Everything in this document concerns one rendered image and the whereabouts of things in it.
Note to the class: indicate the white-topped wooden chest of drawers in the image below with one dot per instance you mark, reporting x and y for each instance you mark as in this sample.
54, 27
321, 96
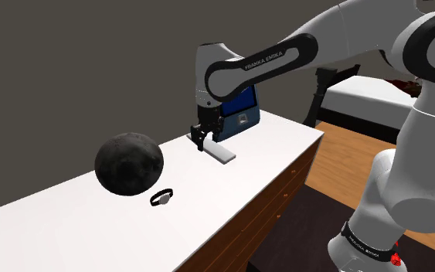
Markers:
89, 233

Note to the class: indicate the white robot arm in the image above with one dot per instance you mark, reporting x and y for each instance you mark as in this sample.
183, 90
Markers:
409, 180

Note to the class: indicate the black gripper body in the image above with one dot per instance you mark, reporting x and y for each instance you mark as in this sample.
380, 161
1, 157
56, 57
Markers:
209, 118

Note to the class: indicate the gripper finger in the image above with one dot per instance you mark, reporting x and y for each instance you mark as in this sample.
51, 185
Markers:
194, 132
203, 140

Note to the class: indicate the grey flat remote control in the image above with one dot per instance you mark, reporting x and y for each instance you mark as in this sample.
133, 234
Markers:
221, 152

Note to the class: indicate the white bed with dark frame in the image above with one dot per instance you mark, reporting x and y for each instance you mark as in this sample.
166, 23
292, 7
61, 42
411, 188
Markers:
360, 98

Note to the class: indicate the black wristwatch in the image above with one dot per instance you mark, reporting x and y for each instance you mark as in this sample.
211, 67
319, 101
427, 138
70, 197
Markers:
162, 197

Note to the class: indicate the blue box device with screen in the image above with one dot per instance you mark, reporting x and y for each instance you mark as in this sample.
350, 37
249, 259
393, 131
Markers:
239, 120

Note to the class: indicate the black sphere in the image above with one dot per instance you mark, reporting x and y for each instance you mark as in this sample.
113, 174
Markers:
128, 164

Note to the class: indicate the dark robot stand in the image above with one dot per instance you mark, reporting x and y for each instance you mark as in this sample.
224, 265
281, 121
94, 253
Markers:
307, 226

